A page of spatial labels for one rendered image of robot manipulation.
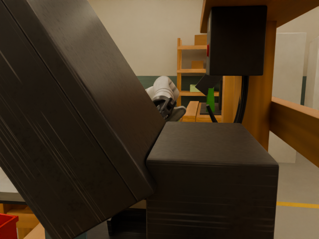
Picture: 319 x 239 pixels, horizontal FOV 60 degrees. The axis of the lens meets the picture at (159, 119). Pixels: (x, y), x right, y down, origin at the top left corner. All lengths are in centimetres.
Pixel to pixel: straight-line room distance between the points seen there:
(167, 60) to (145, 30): 103
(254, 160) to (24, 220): 117
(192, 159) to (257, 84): 52
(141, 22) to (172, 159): 774
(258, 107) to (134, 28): 736
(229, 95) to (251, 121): 44
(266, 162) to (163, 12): 770
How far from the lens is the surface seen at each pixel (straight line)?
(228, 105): 130
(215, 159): 39
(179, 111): 90
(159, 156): 40
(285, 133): 76
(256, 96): 87
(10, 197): 63
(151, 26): 801
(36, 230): 95
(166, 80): 101
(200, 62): 725
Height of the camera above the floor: 136
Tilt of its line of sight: 10 degrees down
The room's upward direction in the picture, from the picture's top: straight up
